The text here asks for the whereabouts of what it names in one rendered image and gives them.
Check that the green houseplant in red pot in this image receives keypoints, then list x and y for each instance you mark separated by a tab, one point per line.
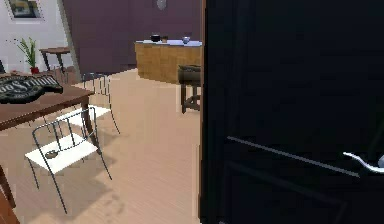
29	53

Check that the dark brown stool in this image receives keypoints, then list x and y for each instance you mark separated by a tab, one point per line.
190	83

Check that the wooden counter with pale top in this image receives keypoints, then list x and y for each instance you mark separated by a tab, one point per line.
166	60

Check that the grey blue cup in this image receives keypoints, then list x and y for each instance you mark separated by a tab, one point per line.
186	40

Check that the small brown cup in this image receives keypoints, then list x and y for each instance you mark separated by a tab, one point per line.
164	39

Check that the black bowl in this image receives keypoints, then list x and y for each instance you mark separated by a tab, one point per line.
155	38

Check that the black room door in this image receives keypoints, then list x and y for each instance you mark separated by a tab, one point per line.
293	83

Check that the small dark round dish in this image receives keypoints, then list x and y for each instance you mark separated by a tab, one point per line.
51	154

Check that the small brown side table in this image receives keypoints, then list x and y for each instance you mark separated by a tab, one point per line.
56	51

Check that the brown wooden dining table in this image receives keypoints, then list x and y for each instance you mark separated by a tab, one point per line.
40	105

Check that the black sign with white lettering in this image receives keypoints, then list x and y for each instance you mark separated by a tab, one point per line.
23	87

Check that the grey round wall ornament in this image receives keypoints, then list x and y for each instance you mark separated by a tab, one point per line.
161	4

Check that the framed wall picture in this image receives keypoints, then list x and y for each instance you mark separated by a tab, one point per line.
24	8

